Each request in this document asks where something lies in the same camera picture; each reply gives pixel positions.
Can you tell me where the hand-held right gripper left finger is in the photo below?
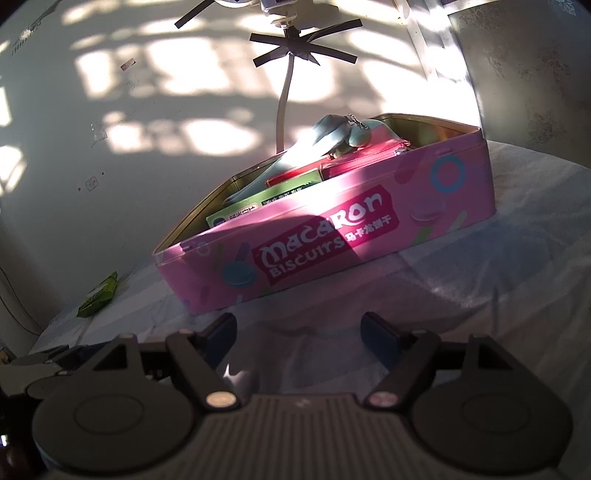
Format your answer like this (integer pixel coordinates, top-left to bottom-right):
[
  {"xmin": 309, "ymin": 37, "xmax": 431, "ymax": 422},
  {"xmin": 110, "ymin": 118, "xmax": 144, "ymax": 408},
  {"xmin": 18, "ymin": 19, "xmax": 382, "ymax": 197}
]
[{"xmin": 83, "ymin": 313, "xmax": 242, "ymax": 411}]

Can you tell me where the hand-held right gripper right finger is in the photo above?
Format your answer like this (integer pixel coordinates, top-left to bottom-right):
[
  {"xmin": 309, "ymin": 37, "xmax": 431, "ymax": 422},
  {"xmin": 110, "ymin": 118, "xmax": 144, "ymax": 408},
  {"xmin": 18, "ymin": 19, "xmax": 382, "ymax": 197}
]
[{"xmin": 361, "ymin": 311, "xmax": 520, "ymax": 411}]

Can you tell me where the pink biscuit tin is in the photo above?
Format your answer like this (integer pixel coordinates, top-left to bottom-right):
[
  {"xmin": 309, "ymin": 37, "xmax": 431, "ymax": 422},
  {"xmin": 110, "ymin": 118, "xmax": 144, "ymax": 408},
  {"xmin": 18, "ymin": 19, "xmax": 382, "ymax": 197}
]
[{"xmin": 153, "ymin": 112, "xmax": 498, "ymax": 316}]

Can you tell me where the green box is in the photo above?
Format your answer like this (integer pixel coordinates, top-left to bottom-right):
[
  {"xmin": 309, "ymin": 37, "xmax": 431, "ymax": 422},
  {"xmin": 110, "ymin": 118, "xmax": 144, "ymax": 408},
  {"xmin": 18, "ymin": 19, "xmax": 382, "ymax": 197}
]
[{"xmin": 206, "ymin": 169, "xmax": 324, "ymax": 228}]

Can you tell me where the pink zipper pouch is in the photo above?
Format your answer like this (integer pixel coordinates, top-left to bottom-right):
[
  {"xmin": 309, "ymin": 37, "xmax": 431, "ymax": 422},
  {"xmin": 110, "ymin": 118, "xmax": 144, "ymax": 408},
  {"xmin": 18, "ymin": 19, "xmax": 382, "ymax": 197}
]
[{"xmin": 321, "ymin": 138, "xmax": 411, "ymax": 182}]

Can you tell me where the red box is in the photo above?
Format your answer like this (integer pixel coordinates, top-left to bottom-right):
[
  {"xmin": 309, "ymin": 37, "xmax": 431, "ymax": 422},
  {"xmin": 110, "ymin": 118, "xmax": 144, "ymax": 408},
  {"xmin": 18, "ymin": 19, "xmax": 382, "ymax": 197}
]
[{"xmin": 267, "ymin": 158, "xmax": 325, "ymax": 186}]

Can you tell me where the light blue zipper pouch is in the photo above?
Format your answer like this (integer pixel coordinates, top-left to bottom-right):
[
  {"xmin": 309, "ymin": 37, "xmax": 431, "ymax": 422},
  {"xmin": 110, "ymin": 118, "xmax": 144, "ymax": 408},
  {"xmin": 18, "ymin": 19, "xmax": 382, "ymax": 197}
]
[{"xmin": 225, "ymin": 114, "xmax": 409, "ymax": 206}]

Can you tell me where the green snack packet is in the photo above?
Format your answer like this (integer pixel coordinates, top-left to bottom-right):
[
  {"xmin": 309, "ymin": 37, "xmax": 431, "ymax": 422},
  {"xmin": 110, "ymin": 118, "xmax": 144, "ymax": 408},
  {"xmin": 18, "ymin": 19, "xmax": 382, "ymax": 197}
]
[{"xmin": 76, "ymin": 272, "xmax": 119, "ymax": 319}]

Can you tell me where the black tape cross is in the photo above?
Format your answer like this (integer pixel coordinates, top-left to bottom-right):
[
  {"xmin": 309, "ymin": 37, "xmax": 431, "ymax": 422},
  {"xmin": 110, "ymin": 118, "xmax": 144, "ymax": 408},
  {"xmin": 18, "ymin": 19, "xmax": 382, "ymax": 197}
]
[{"xmin": 249, "ymin": 18, "xmax": 363, "ymax": 68}]

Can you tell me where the black tape strip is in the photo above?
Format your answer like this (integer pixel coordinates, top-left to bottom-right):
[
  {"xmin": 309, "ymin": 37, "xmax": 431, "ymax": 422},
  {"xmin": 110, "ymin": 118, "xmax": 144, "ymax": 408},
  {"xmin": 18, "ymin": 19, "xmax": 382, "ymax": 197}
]
[{"xmin": 174, "ymin": 0, "xmax": 219, "ymax": 29}]

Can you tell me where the white power strip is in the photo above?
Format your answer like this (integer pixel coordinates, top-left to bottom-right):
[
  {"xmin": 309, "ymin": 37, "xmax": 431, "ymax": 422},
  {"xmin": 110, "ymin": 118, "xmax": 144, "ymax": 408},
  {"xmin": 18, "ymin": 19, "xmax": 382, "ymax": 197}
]
[{"xmin": 257, "ymin": 0, "xmax": 302, "ymax": 27}]

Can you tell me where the white power cable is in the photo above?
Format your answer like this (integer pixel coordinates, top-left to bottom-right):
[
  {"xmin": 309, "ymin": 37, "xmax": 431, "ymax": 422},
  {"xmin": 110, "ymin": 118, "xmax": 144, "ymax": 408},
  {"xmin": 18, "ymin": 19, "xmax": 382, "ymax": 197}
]
[{"xmin": 275, "ymin": 25, "xmax": 297, "ymax": 156}]

